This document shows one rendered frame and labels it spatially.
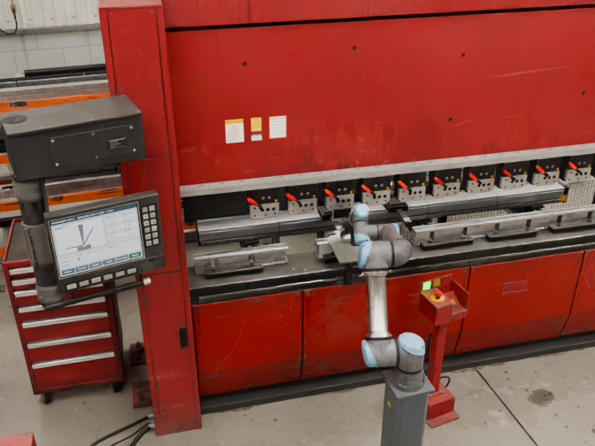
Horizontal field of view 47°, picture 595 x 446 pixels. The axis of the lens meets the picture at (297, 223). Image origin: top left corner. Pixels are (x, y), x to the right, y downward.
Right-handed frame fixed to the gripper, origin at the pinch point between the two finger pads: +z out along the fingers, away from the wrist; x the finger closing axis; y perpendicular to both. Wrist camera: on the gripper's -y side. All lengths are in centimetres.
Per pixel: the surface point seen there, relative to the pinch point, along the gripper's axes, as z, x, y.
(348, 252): -7.6, 3.4, -10.4
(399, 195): -14.5, -29.1, 15.5
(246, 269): 7, 55, -8
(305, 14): -89, 24, 77
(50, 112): -94, 134, 35
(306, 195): -18.8, 21.8, 19.5
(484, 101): -51, -72, 47
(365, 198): -14.7, -9.9, 15.6
